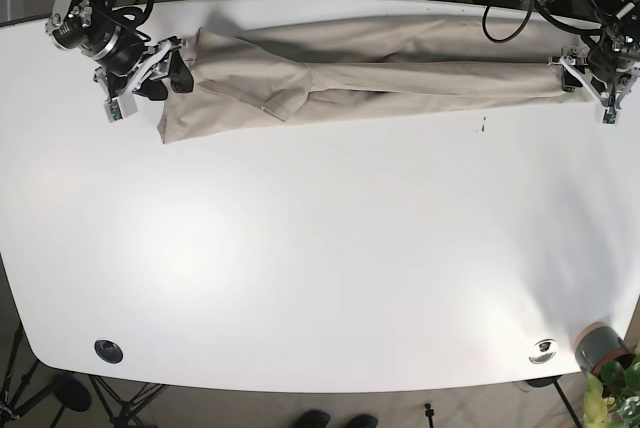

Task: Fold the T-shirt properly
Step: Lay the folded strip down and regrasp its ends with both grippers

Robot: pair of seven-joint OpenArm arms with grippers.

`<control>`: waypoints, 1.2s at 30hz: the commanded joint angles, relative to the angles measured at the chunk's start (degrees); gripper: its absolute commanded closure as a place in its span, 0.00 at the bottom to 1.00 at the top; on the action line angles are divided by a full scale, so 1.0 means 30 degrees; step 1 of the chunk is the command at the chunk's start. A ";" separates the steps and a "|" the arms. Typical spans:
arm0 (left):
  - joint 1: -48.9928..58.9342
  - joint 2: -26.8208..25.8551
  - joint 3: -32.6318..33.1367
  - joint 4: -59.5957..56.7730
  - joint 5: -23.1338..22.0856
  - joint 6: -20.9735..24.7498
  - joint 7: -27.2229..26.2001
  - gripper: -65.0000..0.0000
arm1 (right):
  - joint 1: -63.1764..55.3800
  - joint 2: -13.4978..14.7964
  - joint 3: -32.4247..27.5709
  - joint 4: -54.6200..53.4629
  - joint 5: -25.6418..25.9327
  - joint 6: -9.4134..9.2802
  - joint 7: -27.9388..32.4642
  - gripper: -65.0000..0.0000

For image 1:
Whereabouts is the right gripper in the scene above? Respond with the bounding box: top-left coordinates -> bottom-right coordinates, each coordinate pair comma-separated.
75,23 -> 194,123

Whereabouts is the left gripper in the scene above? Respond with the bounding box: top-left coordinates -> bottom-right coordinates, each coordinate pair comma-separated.
548,23 -> 639,125

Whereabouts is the beige khaki T-shirt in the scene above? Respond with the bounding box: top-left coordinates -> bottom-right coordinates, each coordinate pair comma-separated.
158,16 -> 591,143

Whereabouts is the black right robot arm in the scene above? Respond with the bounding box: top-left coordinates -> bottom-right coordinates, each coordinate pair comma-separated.
46,0 -> 194,122

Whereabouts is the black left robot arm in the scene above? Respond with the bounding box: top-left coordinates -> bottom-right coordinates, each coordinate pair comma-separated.
473,0 -> 639,125

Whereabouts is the grey plant pot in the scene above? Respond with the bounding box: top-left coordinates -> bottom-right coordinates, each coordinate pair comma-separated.
573,322 -> 635,376

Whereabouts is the silver table grommet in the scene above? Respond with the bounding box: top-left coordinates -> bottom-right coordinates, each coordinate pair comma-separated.
528,339 -> 558,365

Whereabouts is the black table grommet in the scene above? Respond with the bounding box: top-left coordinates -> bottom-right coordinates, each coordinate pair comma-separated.
94,339 -> 124,364

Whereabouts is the green potted plant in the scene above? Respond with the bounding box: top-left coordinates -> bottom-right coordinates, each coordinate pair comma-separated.
583,354 -> 639,428

